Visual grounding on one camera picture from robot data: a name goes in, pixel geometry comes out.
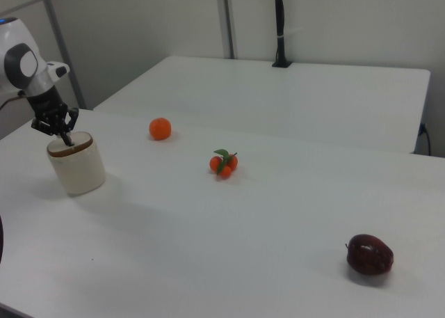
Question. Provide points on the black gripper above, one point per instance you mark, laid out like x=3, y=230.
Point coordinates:
x=45, y=104

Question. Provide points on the cream lidded garbage bin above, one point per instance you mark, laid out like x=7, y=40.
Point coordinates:
x=78, y=172

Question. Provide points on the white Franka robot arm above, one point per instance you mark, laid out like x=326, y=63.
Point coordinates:
x=14, y=36

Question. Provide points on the large orange mandarin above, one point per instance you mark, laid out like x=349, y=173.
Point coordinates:
x=160, y=128

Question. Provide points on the small mandarin cluster with leaves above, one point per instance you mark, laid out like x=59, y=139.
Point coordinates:
x=215, y=163

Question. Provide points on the white side table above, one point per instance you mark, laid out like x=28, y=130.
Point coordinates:
x=278, y=99

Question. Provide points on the dark red apple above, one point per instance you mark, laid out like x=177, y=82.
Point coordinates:
x=368, y=257

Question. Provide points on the black camera stand pole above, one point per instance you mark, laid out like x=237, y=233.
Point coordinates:
x=280, y=18

